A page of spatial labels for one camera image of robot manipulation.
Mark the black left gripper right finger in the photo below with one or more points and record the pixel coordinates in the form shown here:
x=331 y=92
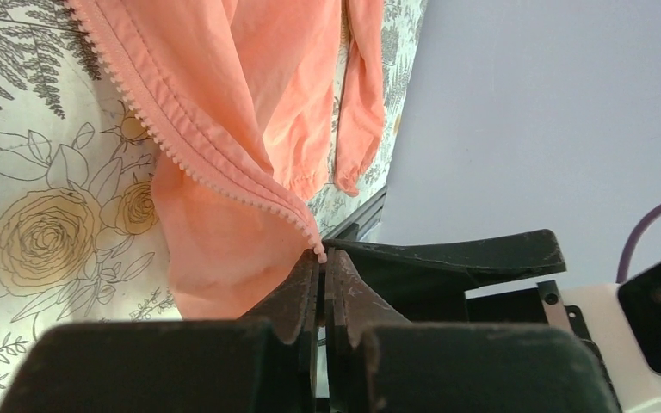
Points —
x=380 y=361

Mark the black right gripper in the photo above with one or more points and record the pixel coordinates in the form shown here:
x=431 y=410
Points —
x=428 y=283

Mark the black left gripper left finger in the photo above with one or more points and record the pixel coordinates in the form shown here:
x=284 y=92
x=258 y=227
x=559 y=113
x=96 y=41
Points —
x=263 y=361

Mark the floral patterned table mat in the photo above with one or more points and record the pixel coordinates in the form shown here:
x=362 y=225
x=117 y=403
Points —
x=80 y=237

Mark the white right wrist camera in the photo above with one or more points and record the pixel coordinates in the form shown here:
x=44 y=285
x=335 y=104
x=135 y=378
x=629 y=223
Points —
x=622 y=323

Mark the salmon pink hooded jacket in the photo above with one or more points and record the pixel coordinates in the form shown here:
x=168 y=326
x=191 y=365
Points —
x=246 y=100

